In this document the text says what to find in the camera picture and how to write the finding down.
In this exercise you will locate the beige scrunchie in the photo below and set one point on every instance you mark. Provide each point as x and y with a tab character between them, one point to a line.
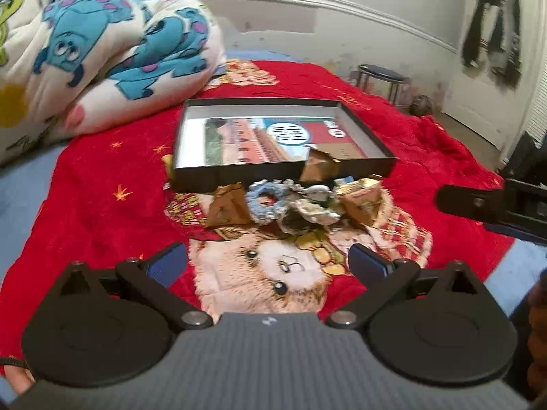
316	209

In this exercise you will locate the blue bedsheet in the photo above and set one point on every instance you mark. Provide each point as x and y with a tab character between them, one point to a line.
23	198

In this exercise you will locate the shallow black cardboard box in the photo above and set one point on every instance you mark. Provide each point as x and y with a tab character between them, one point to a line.
194	177

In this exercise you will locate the dark striped ball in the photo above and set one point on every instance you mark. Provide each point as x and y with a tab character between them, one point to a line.
421	106

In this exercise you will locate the red printed blanket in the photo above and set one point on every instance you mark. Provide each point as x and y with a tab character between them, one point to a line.
107	222

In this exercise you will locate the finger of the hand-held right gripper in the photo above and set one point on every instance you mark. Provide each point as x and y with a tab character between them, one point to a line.
468	203

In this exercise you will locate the blue scrunchie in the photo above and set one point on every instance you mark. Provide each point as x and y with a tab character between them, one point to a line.
254	209

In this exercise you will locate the cartoon monster printed quilt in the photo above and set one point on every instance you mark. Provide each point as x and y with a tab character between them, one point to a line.
107	51

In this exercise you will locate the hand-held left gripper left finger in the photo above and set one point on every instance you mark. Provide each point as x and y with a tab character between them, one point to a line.
164	262

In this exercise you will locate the gold snack packet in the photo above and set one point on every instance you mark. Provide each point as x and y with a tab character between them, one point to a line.
318	165
363	200
226	210

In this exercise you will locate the history textbook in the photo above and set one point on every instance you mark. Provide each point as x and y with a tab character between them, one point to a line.
243	139

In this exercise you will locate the round blue stool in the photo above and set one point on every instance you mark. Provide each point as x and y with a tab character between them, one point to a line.
381	71

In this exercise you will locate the white door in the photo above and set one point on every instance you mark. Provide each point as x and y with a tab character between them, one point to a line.
470	106

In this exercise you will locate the dark clothes on door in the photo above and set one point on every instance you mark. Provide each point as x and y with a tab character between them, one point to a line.
491	38

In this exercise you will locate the brown scrunchie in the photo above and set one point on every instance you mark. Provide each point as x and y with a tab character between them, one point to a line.
294	223

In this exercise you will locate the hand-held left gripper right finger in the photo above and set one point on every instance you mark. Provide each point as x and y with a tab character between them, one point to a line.
368	261

